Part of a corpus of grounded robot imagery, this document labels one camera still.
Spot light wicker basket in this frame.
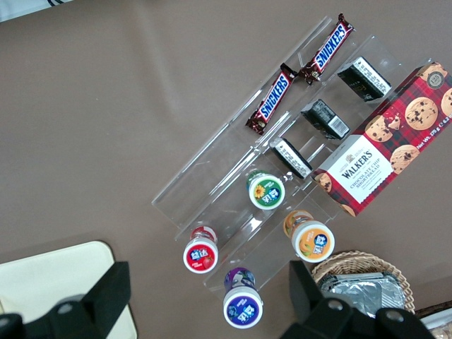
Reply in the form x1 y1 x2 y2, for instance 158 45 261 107
310 249 415 315

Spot orange yogurt bottle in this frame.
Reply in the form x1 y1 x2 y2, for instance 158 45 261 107
284 210 335 263

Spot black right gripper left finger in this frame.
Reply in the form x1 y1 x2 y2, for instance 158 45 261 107
0 261 132 339

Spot red tartan cookie box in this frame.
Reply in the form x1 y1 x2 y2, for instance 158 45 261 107
312 61 452 218

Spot aluminium foil tray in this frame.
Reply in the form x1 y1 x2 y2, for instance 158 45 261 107
319 272 407 314

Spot green yogurt bottle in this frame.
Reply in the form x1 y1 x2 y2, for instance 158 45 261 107
246 169 286 210

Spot Snickers bar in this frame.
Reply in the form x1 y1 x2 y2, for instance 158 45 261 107
298 13 355 85
246 63 297 136

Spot purple yogurt bottle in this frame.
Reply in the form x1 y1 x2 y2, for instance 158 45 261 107
222 267 265 328

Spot cream plastic tray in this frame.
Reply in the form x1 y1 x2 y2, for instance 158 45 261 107
0 240 137 339

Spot white plastic bin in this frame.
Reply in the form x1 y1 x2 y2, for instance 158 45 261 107
415 307 452 339

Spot red yogurt bottle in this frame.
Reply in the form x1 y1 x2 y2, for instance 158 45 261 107
182 226 220 274

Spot clear acrylic stepped display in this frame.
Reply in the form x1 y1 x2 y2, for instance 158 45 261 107
150 16 435 294

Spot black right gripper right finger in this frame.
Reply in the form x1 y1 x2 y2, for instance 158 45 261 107
282 260 437 339

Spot small black box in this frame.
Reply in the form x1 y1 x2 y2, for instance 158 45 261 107
299 98 350 141
337 56 392 102
269 137 314 179

